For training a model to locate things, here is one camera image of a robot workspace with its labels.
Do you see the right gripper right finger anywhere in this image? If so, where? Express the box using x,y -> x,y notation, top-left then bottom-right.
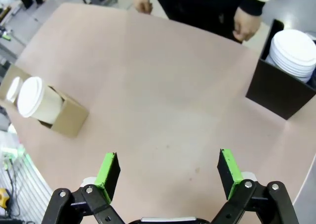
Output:
209,148 -> 299,224

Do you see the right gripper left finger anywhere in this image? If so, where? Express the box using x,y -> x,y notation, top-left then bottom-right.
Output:
41,151 -> 127,224

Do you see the yellow knob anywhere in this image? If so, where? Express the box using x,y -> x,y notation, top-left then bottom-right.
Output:
0,187 -> 9,209

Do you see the person's left hand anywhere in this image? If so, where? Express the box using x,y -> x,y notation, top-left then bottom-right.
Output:
232,7 -> 261,43

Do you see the white lidded paper cup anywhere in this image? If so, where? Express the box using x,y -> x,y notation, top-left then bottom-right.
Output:
5,76 -> 24,104

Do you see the person's right hand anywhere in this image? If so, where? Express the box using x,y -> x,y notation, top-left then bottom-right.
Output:
133,0 -> 153,15

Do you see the brown cardboard cup carrier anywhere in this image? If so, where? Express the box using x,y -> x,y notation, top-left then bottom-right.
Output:
0,64 -> 89,138

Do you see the black lid holder box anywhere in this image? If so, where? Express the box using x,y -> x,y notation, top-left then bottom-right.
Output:
245,18 -> 316,121

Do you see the stack of white lids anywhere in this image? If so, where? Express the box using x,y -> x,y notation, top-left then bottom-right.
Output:
271,29 -> 316,64

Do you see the person's left forearm striped sleeve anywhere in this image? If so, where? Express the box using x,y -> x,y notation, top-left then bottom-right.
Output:
237,0 -> 267,17

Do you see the person torso striped sweater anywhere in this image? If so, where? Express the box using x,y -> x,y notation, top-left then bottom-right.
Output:
149,0 -> 247,45

